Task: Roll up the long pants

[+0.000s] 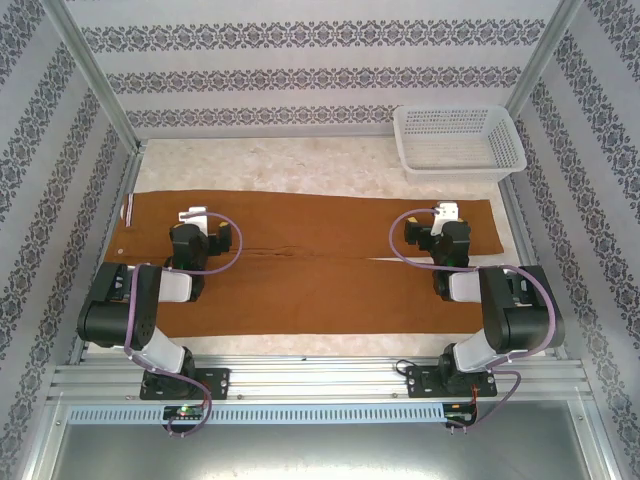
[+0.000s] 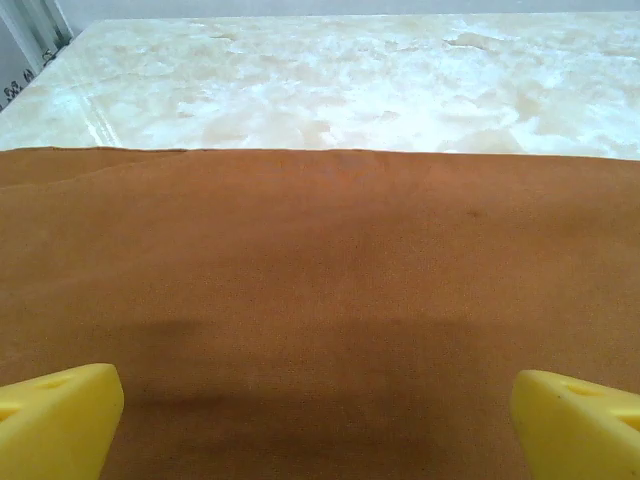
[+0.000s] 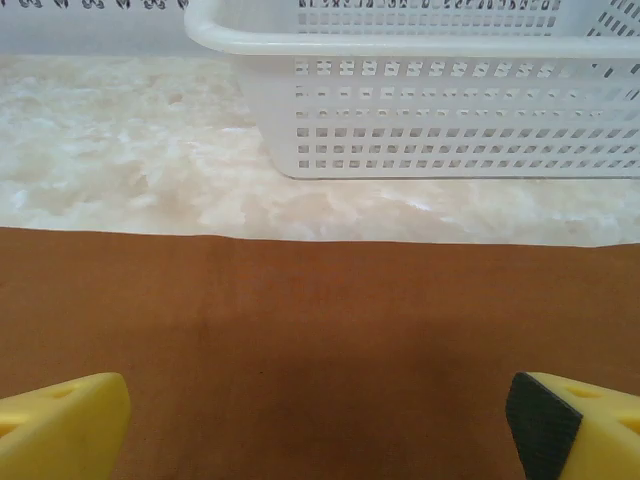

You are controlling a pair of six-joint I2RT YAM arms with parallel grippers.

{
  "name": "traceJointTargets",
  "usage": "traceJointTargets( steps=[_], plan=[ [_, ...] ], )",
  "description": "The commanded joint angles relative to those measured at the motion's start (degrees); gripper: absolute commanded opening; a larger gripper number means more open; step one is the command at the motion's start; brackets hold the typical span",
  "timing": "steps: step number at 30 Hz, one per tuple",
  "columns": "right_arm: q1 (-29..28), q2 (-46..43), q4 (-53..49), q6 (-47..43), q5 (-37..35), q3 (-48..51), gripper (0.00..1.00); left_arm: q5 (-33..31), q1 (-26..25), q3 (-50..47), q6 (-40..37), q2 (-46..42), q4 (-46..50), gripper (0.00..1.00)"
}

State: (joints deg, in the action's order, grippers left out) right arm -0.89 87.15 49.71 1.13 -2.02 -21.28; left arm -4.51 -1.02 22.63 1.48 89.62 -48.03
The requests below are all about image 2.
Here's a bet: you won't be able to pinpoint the brown long pants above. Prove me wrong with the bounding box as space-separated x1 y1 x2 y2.
0 147 640 480

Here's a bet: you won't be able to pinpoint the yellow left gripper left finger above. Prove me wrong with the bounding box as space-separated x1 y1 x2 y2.
0 363 125 480

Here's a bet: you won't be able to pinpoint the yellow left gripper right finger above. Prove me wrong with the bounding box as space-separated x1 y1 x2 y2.
509 369 640 480

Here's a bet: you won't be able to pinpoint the aluminium frame post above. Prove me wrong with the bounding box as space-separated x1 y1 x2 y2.
0 0 76 114

